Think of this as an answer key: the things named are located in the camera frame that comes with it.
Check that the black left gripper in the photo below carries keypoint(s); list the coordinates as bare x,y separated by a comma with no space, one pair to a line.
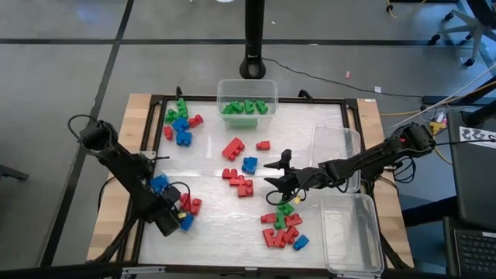
168,213

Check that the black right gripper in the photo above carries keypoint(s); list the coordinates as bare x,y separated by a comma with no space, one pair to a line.
298,182

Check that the red plastic building block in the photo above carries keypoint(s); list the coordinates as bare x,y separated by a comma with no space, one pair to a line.
237,180
243,191
195,121
249,183
195,206
280,238
229,173
268,237
263,145
291,234
168,133
184,201
268,218
293,220

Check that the blue plastic building block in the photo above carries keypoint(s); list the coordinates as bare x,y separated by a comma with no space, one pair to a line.
180,124
250,165
184,138
188,222
301,242
159,183

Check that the green plastic building block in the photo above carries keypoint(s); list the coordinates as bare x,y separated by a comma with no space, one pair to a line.
262,106
182,114
228,109
280,220
237,106
286,209
181,104
169,116
250,106

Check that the large red building block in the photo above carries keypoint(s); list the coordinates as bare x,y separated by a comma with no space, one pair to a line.
233,149

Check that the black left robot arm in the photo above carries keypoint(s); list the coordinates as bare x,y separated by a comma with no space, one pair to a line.
124,166

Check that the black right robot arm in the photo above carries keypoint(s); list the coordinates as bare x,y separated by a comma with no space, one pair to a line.
368,159

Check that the yellow tag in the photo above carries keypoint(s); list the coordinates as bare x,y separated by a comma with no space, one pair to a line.
181,215
297,200

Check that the deep clear plastic bin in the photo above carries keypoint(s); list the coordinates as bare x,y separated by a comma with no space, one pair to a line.
248,89

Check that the white paper scrap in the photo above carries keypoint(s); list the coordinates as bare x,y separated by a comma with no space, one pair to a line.
377,89

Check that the black stand pole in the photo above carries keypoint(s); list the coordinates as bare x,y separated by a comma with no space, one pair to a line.
253,38

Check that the yellow connector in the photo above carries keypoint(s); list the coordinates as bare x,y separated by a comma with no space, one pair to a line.
437,127

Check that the dark furniture foot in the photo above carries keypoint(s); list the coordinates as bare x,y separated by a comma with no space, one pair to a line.
11,173

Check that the white power adapter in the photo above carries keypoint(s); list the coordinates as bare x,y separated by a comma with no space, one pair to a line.
440,117

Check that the black stand beam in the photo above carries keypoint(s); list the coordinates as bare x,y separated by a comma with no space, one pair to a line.
480,114
438,100

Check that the black case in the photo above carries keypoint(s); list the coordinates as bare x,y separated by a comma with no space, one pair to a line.
474,182

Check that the white printed label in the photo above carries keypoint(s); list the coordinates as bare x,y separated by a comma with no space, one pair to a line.
476,136

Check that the black laptop keyboard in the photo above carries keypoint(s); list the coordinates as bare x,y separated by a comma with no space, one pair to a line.
476,253

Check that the grey office chair base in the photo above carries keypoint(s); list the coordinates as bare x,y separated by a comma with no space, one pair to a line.
477,24

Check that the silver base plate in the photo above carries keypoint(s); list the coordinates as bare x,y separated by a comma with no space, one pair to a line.
147,155

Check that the silver metal bracket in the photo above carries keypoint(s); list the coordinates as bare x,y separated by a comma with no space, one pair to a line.
143,270

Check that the black frame clamp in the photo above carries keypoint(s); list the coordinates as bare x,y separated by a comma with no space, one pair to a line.
306,94
178,93

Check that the black metal table frame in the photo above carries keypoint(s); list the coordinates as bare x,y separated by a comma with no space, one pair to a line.
201,97

